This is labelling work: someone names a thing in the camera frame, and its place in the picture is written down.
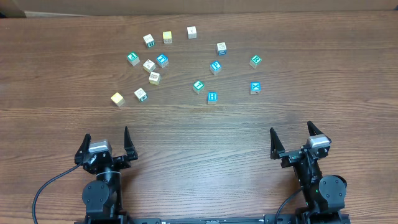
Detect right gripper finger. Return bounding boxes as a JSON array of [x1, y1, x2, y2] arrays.
[[270, 128, 285, 159], [307, 121, 323, 136]]

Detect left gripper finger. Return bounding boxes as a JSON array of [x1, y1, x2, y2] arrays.
[[74, 134, 91, 165], [124, 126, 138, 161]]

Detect white block green number side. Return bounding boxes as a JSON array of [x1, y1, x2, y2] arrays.
[[134, 88, 148, 102]]

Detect blue letter H block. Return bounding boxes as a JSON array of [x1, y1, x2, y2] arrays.
[[207, 92, 218, 104]]

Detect wooden block airplane drawing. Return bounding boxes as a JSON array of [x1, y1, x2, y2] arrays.
[[143, 59, 156, 73]]

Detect blue letter P block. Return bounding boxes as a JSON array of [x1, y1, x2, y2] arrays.
[[210, 61, 222, 75]]

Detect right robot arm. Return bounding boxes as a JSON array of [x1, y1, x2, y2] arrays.
[[270, 121, 350, 223]]

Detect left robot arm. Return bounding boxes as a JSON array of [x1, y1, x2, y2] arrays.
[[74, 128, 138, 223]]

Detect yellow top block near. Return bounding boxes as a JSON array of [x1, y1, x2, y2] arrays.
[[111, 92, 125, 107]]

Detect blue letter X block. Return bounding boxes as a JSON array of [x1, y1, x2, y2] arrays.
[[250, 82, 261, 95]]

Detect wooden block yellow side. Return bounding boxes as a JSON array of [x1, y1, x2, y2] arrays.
[[149, 72, 161, 85]]

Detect green letter R block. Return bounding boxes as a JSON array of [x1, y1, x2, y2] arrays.
[[249, 55, 262, 69]]

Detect green number 7 block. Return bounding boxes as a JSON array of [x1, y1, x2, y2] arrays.
[[193, 80, 205, 94]]

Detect green letter block left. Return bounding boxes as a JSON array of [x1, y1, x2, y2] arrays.
[[127, 52, 140, 66]]

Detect blue letter T block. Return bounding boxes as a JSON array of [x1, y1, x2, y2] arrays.
[[156, 54, 169, 68]]

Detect white block blue side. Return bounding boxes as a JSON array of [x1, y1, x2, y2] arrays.
[[216, 42, 227, 55]]

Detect yellow top block far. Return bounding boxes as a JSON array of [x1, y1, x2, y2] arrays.
[[162, 31, 172, 44]]

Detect white block top centre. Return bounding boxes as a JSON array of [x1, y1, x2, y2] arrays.
[[187, 26, 197, 39]]

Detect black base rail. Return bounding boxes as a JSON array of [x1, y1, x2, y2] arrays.
[[74, 213, 351, 224]]

